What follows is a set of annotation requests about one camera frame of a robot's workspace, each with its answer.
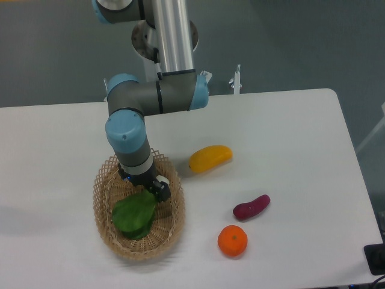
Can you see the white frame at right edge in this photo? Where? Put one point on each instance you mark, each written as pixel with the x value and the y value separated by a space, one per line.
pixel 372 134

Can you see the black device at table edge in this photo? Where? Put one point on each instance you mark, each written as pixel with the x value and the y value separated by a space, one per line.
pixel 374 254

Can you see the orange tangerine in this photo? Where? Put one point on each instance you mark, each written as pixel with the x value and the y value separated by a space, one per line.
pixel 232 241

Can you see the woven wicker basket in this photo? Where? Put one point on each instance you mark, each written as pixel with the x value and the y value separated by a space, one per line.
pixel 169 216

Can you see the green bok choy vegetable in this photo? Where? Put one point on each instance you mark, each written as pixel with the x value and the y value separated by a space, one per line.
pixel 133 216

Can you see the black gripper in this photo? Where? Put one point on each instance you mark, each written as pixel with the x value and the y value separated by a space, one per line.
pixel 160 189

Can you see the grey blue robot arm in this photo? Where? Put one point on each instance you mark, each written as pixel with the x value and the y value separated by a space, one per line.
pixel 125 129

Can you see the yellow mango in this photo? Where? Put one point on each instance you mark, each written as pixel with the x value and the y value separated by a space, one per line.
pixel 209 157

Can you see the purple sweet potato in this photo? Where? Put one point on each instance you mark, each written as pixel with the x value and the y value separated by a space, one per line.
pixel 251 209

